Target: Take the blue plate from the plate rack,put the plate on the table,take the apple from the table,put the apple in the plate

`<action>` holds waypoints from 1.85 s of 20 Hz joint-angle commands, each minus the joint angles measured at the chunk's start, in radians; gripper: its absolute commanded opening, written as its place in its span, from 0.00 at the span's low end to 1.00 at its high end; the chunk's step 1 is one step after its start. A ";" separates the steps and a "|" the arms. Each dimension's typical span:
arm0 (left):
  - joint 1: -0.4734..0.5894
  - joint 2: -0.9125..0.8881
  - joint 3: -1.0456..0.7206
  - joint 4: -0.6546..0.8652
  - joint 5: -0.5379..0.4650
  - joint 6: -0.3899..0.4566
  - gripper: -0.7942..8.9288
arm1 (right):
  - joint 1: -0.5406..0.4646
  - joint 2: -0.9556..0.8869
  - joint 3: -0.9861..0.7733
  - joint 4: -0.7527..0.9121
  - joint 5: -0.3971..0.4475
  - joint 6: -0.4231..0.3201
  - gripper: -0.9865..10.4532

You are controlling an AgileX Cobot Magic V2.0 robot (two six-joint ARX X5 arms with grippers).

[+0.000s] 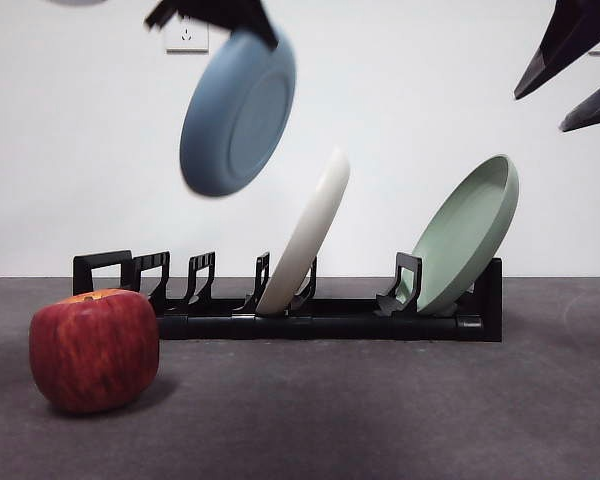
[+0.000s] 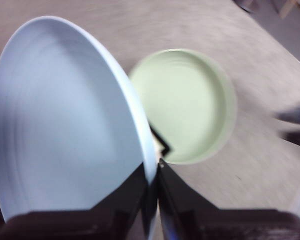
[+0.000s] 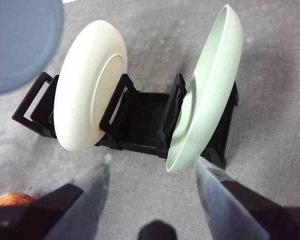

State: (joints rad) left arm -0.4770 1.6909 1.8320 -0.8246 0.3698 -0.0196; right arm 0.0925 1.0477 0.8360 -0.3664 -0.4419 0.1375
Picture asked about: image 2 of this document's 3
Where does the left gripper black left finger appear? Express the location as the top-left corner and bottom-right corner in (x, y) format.
(0, 162), (151, 240)

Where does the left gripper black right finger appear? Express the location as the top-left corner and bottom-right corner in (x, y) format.
(157, 159), (300, 240)

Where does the blue plate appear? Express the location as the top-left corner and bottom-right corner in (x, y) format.
(0, 15), (158, 238)

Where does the green plate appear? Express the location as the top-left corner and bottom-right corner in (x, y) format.
(128, 48), (238, 166)

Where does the wooden furniture leg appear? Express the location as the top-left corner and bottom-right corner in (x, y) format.
(279, 0), (297, 20)

